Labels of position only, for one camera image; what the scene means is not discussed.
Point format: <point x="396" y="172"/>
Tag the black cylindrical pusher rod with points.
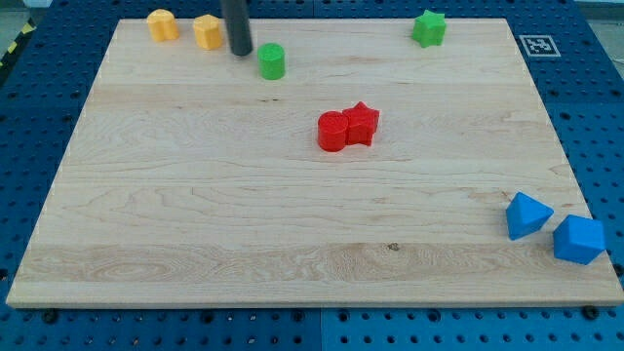
<point x="237" y="22"/>

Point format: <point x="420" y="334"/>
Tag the yellow hexagon block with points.
<point x="207" y="32"/>

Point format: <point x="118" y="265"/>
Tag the yellow heart block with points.
<point x="162" y="25"/>

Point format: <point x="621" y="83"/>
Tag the green cylinder block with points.
<point x="271" y="61"/>

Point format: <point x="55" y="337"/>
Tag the red cylinder block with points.
<point x="332" y="131"/>

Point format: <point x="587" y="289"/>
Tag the red star block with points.
<point x="362" y="124"/>

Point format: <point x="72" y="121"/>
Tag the light wooden board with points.
<point x="191" y="182"/>

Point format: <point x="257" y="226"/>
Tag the green star block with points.
<point x="429" y="29"/>

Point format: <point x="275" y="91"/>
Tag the white fiducial marker tag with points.
<point x="540" y="46"/>

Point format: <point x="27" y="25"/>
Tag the blue triangle block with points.
<point x="525" y="216"/>

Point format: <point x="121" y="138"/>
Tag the blue cube block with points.
<point x="579" y="239"/>

